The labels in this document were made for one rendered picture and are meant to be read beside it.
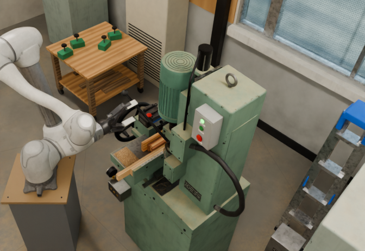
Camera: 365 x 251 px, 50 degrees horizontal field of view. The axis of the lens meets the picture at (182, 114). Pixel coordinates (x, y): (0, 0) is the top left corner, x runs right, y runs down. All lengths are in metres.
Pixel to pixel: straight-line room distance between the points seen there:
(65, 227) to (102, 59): 1.45
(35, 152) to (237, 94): 1.14
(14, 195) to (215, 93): 1.34
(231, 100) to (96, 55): 2.05
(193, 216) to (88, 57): 1.84
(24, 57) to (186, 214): 1.11
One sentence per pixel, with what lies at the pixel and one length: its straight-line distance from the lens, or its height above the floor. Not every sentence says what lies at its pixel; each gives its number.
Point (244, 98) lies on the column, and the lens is 1.53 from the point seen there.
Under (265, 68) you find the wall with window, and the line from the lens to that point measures 3.28.
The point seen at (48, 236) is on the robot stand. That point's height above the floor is 0.23.
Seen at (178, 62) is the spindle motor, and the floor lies 1.47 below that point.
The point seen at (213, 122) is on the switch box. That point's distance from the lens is 1.46.
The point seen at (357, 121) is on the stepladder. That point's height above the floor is 1.14.
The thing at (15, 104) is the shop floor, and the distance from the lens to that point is 3.84.
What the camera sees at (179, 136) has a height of 1.30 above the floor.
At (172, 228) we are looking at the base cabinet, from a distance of 2.14.
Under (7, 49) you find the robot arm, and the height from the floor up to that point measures 1.40.
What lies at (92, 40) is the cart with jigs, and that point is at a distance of 3.57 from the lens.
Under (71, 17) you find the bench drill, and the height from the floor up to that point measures 0.48.
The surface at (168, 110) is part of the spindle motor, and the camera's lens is 1.83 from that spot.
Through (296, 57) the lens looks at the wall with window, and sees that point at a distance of 3.07.
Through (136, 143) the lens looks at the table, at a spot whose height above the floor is 0.90.
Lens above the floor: 2.50
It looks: 44 degrees down
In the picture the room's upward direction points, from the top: 7 degrees clockwise
